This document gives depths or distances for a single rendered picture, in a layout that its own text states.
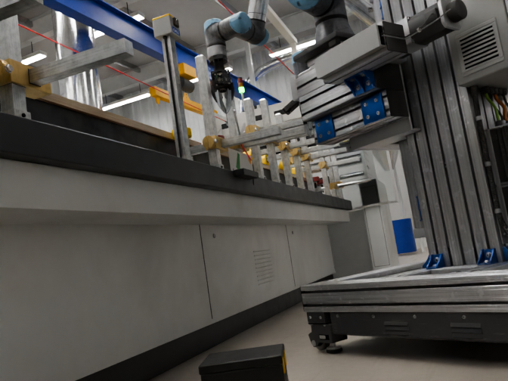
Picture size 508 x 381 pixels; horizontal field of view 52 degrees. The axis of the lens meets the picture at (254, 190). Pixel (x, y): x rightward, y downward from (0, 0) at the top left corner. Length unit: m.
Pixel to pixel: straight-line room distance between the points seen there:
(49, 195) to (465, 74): 1.20
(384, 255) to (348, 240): 0.38
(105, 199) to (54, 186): 0.18
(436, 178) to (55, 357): 1.25
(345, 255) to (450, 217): 3.12
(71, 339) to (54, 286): 0.15
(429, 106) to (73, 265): 1.20
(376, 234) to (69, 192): 3.66
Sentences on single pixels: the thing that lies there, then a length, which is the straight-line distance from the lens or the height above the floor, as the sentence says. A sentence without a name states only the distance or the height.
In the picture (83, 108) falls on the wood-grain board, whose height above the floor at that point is 0.88.
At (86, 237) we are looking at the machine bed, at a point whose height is 0.48.
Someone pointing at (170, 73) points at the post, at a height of 1.01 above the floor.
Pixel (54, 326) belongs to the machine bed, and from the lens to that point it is 1.48.
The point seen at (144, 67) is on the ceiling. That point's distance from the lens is 12.48.
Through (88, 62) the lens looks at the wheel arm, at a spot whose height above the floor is 0.79.
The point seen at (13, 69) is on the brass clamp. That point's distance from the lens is 1.20.
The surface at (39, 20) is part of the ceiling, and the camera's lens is 10.25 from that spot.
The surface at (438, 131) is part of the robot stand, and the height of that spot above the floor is 0.66.
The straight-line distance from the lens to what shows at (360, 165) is 4.67.
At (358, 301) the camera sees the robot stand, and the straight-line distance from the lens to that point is 1.65.
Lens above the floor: 0.36
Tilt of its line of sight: 7 degrees up
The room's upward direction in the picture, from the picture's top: 9 degrees counter-clockwise
